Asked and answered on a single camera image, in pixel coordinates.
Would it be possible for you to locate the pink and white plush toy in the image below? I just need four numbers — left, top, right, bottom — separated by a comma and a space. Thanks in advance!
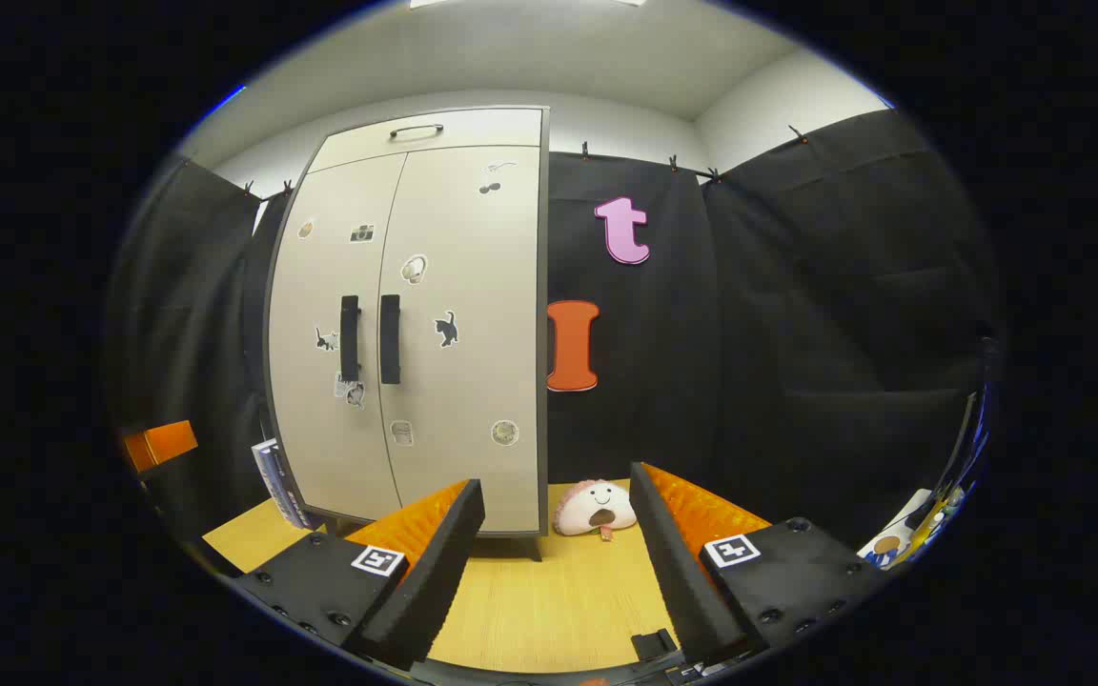
554, 479, 639, 541

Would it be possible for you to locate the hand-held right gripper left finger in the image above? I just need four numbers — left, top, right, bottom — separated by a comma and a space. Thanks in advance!
230, 478, 486, 673

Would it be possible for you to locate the cabinet door with camera sticker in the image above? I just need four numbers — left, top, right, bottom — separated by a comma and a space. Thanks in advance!
268, 152, 407, 523

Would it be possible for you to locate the black backdrop cloth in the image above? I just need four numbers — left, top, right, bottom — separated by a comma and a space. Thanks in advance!
106, 110, 998, 573

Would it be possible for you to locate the colourful cartoon sheet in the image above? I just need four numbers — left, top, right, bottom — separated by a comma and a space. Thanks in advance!
857, 486, 967, 571

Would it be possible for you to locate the black door handle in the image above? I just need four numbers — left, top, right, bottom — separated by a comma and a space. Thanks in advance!
339, 295, 361, 382
379, 294, 402, 385

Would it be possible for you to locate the beige double-door shoe cabinet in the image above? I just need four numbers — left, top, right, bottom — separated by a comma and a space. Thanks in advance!
263, 105, 552, 561

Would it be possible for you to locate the long ceiling light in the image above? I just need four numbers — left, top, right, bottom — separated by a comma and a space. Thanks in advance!
409, 0, 647, 10

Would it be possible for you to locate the white book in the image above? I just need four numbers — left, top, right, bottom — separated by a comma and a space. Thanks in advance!
252, 438, 288, 515

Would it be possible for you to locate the cabinet door with black cat sticker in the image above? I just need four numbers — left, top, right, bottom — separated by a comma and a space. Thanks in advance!
379, 145, 545, 535

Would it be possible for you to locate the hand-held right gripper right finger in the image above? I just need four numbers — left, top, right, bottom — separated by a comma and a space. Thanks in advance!
629, 462, 893, 668

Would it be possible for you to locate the navy blue book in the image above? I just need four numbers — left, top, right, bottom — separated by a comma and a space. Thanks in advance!
271, 455, 321, 531

